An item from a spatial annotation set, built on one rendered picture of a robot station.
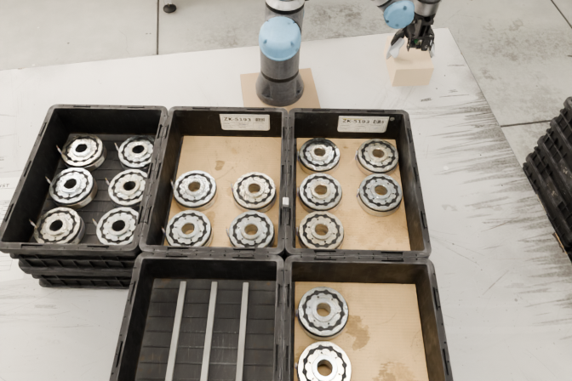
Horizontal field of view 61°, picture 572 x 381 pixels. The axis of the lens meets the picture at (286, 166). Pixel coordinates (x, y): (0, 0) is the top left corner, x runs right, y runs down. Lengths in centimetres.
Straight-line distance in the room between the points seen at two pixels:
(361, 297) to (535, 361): 43
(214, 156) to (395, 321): 59
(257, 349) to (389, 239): 38
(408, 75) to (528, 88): 135
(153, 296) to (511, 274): 86
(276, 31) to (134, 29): 175
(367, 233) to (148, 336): 52
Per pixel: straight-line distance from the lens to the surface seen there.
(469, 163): 148
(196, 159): 126
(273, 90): 146
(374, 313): 107
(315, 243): 108
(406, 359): 105
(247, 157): 124
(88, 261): 114
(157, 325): 108
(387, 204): 115
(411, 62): 161
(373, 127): 126
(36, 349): 129
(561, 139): 199
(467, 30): 310
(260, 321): 105
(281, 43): 136
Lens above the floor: 183
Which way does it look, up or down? 55 degrees down
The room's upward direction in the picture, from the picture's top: straight up
